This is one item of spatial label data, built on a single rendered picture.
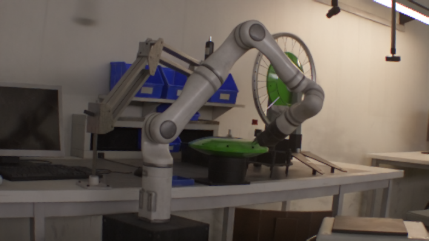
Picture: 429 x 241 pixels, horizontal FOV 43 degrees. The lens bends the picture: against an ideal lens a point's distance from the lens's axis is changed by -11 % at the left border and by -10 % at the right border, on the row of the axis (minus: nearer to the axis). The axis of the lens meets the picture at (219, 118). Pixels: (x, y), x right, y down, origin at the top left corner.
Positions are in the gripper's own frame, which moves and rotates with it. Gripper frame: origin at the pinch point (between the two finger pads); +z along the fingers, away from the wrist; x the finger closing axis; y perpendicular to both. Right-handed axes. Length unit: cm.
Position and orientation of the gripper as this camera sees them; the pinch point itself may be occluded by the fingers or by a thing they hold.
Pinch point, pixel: (252, 144)
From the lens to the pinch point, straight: 225.8
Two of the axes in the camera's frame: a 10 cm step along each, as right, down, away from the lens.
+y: 2.9, 8.5, -4.3
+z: -5.4, 5.2, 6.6
